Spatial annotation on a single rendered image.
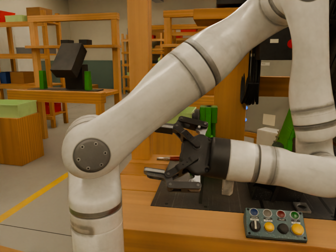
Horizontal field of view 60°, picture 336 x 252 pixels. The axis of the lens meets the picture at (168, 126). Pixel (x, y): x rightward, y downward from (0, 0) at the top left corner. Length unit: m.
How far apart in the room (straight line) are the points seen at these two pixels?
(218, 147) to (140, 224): 0.43
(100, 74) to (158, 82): 11.91
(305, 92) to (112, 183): 0.36
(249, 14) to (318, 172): 0.29
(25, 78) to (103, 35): 6.21
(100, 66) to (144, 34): 11.01
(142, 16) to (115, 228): 0.99
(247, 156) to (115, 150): 0.22
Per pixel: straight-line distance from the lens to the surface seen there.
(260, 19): 0.58
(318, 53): 0.53
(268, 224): 0.84
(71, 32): 12.95
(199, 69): 0.46
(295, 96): 0.54
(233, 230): 0.86
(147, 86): 0.45
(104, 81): 12.28
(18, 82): 6.61
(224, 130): 1.33
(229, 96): 1.31
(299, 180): 0.54
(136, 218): 0.90
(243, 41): 0.53
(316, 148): 0.60
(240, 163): 0.51
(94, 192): 0.52
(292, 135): 0.98
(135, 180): 1.19
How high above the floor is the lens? 1.36
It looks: 13 degrees down
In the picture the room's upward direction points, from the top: straight up
